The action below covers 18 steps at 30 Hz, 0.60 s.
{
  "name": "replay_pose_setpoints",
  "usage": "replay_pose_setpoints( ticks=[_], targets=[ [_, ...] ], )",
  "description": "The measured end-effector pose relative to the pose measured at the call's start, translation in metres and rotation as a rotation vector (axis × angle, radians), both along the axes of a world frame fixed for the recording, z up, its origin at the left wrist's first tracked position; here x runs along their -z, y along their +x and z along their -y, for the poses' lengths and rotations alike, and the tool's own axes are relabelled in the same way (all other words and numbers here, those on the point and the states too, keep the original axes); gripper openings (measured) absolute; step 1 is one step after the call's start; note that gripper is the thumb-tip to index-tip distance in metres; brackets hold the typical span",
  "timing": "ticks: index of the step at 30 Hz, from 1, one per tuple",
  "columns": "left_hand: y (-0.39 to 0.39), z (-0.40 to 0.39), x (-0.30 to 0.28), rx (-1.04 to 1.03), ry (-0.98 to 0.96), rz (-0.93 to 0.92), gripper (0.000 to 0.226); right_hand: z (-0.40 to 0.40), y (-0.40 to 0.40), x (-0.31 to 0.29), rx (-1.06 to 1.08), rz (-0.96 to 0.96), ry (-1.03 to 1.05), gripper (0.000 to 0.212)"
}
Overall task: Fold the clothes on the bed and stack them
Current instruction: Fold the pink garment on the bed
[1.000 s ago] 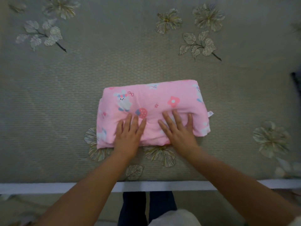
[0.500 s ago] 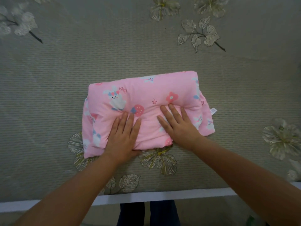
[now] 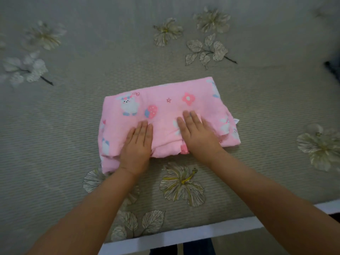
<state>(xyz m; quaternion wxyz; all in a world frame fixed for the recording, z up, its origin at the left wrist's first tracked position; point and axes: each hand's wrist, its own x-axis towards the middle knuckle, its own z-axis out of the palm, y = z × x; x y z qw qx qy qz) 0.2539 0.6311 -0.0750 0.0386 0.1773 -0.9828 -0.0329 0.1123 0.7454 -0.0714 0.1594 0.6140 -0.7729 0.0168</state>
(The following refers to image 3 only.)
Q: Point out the person's right hand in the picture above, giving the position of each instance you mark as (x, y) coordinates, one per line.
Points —
(199, 140)

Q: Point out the person's left hand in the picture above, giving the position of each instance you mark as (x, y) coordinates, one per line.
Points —
(136, 154)

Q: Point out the person's right middle finger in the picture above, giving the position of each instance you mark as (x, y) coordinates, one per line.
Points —
(189, 120)

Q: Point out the person's left little finger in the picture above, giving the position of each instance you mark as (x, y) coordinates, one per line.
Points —
(128, 136)

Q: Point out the person's left middle finger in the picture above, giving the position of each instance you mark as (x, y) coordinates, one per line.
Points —
(142, 132)

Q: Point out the pink cartoon-print blanket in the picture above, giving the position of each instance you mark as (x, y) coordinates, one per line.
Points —
(164, 108)

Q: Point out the person's left forearm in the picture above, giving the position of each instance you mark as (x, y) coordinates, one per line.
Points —
(87, 215)

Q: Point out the person's right forearm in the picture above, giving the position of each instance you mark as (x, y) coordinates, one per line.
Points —
(271, 204)

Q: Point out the beige floral bed mat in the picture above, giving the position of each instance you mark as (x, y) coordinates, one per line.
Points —
(79, 103)

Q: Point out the white mattress edge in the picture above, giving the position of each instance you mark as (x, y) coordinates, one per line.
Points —
(186, 233)

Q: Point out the person's blue jeans legs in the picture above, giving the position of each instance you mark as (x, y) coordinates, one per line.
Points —
(196, 248)

